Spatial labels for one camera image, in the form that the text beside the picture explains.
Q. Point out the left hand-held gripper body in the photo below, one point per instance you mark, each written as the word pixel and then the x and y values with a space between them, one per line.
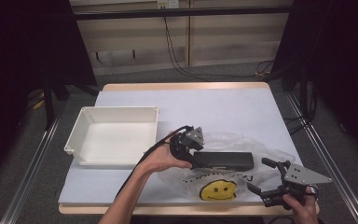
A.
pixel 181 143

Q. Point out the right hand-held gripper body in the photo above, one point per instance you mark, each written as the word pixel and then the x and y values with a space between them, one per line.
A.
pixel 301 175

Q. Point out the black rectangular box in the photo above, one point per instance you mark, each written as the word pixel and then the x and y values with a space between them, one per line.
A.
pixel 227 160

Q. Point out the clear plastic bag yellow smiley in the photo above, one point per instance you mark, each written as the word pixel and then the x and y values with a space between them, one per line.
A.
pixel 217 186

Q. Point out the white plastic tray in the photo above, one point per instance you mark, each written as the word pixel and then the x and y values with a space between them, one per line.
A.
pixel 115 140

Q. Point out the person's left hand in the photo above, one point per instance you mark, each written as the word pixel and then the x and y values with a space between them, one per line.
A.
pixel 160 158

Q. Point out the person's right hand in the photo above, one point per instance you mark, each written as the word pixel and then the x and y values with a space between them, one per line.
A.
pixel 304 210

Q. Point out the white table mat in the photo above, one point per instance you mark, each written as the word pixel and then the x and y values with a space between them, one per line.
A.
pixel 230 112

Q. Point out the dark curtain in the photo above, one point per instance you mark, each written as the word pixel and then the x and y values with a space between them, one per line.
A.
pixel 18 62
pixel 341 62

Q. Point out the black horizontal metal bar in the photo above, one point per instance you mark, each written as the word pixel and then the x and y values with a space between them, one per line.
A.
pixel 180 12

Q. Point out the black metal stand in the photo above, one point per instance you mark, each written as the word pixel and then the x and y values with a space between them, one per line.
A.
pixel 48 105

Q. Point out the small yellow item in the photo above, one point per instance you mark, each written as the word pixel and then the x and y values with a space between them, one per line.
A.
pixel 39 104

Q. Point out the metal floor rail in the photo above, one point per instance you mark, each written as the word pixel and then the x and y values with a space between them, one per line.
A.
pixel 32 168
pixel 338 168

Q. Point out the white wall socket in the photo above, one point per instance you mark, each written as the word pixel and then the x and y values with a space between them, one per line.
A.
pixel 167 3

